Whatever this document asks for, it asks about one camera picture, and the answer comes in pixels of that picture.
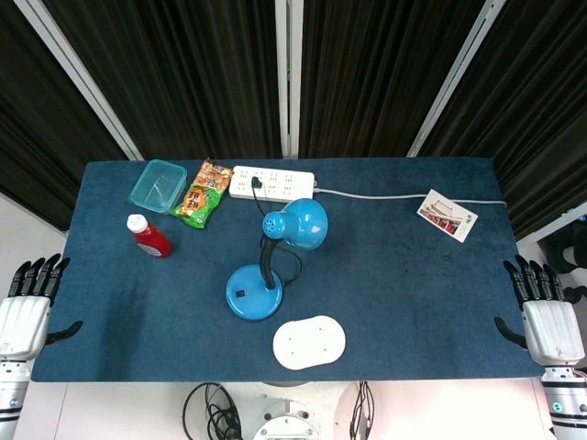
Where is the grey power strip cable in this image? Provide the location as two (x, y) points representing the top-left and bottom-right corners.
(313, 187), (508, 206)

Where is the blue table mat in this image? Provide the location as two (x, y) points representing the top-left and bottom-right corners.
(30, 157), (545, 383)

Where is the white power strip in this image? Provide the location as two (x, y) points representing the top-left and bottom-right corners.
(228, 165), (318, 202)

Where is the white window frame post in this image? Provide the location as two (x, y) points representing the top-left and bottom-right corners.
(274, 0), (305, 160)
(406, 0), (508, 159)
(13, 0), (144, 161)

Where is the white oval plate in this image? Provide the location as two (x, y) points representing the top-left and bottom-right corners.
(272, 314), (348, 370)

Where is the black curtain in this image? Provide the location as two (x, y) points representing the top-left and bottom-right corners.
(0, 0), (587, 242)

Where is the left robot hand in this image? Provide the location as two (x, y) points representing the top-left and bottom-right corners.
(0, 253), (84, 361)

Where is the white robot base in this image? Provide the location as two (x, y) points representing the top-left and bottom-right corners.
(238, 382), (331, 440)

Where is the black cable bundle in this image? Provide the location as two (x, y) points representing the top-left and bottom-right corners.
(183, 382), (243, 440)

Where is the red ketchup bottle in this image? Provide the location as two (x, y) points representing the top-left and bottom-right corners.
(126, 214), (174, 259)

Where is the green orange snack bag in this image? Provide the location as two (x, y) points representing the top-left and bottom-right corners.
(170, 158), (234, 231)

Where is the picture postcard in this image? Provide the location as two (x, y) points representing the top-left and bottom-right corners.
(415, 188), (479, 244)

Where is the black hanging cable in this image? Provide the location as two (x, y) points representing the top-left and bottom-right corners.
(348, 380), (375, 440)

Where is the blue desk lamp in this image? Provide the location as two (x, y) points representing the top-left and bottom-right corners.
(225, 197), (329, 321)

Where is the clear blue plastic container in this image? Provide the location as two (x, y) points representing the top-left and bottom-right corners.
(128, 159), (188, 215)

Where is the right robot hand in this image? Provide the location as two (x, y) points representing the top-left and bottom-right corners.
(493, 254), (587, 367)

